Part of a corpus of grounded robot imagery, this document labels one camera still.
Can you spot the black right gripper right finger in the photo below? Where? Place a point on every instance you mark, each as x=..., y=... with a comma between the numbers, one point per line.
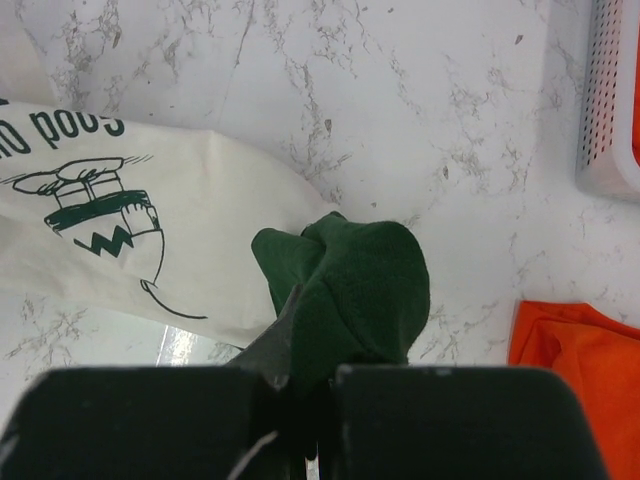
x=458, y=423

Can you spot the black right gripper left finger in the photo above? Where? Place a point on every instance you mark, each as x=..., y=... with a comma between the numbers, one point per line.
x=190, y=422

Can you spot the cream and green t-shirt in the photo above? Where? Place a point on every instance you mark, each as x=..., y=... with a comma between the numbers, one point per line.
x=193, y=229

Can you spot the orange t-shirt on table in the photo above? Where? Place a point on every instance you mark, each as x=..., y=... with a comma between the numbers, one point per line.
x=598, y=358

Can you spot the white plastic basket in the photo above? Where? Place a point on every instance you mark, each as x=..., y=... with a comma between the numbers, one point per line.
x=605, y=163

